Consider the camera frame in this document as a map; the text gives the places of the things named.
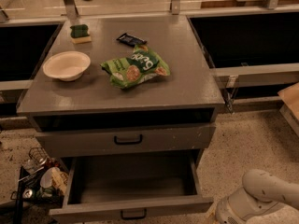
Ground grey drawer cabinet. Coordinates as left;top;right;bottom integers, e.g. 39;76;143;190
16;14;225;161

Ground black wire dish rack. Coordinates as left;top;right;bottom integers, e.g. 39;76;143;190
10;147;68;224

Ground grey top drawer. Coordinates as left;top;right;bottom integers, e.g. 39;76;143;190
36;124;216;158

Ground grey drawer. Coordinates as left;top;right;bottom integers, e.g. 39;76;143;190
50;151;213;224
36;124;216;158

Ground green chip bag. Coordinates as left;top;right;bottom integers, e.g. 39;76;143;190
100;45;170;89

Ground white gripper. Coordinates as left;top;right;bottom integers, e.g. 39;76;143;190
215;187;283;224

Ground brown cardboard box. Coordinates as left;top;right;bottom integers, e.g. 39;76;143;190
277;82;299;137

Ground green yellow sponge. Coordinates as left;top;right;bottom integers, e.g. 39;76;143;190
70;24;92;44

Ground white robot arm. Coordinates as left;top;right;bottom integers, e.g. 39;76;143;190
215;169;299;224

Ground dark snack bar wrapper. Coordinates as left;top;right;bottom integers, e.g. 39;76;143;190
117;33;147;47

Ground white bowl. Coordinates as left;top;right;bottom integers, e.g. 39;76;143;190
43;51;91;81

